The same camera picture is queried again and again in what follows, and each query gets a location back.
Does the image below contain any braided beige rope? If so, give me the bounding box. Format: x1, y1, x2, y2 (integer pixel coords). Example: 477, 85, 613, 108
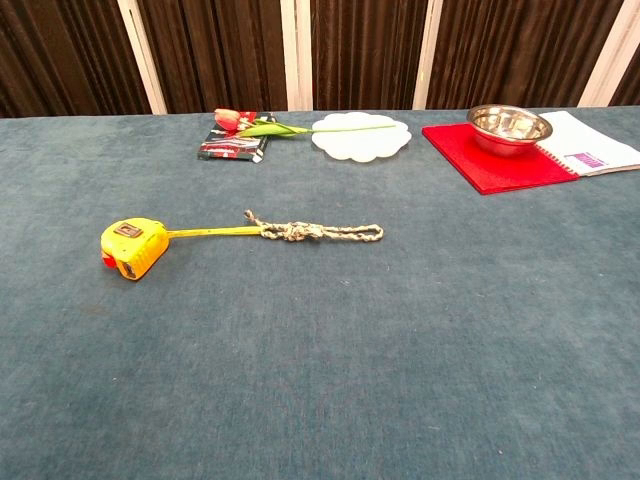
243, 208, 385, 245

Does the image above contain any yellow tape measure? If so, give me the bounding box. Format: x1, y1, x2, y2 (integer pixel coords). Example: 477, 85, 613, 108
99, 217, 264, 282

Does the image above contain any white scalloped coaster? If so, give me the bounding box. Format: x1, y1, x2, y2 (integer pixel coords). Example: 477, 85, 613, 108
310, 111, 413, 164

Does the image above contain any blue table cloth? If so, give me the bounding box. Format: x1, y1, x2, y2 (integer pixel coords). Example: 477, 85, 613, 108
0, 105, 640, 480

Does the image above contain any artificial pink tulip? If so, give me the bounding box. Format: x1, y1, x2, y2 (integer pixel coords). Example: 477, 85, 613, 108
213, 107, 399, 140

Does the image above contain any dark brown curtain panel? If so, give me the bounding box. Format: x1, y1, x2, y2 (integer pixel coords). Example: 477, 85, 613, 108
137, 0, 290, 115
310, 0, 430, 111
427, 0, 612, 110
0, 0, 151, 119
608, 24, 640, 106

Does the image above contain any stainless steel bowl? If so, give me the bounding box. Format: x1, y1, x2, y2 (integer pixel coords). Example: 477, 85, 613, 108
466, 103, 555, 159

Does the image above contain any white paper sheet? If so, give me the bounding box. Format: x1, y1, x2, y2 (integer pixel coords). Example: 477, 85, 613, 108
535, 109, 640, 179

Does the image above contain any white partition post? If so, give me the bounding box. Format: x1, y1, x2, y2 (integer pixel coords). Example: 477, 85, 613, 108
577, 0, 639, 107
117, 0, 169, 115
279, 0, 314, 112
412, 0, 444, 110

